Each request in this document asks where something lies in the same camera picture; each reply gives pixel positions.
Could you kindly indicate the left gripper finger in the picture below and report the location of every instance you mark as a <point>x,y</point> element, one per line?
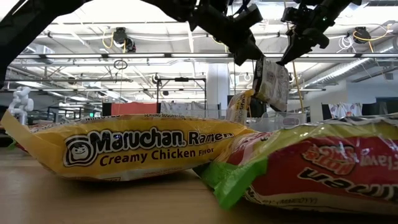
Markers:
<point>244,53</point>
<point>253,46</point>

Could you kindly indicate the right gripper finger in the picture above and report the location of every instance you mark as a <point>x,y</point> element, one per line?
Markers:
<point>292,45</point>
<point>304,45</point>

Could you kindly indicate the black Maruchan fire noodle packet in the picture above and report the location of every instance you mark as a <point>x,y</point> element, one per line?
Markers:
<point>273,84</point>

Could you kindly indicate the yellow Maruchan creamy chicken packet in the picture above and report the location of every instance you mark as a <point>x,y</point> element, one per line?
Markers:
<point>239,109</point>
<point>140,155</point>

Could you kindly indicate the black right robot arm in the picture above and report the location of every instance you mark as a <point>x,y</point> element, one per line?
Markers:
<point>339,4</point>

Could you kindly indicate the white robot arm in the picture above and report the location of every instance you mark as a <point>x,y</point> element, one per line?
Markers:
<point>21,104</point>

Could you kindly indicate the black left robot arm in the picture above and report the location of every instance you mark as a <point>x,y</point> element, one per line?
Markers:
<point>31,25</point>

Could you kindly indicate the black monitor screen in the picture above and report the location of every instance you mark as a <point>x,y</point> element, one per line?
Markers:
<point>260,109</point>

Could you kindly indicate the white patterned cloth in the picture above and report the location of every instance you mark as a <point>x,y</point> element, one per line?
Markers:
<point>345,110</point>

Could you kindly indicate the red partition panel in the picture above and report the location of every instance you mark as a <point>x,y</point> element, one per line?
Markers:
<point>133,109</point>

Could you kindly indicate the silver ventilation duct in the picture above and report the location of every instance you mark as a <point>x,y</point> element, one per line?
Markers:
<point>342,72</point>

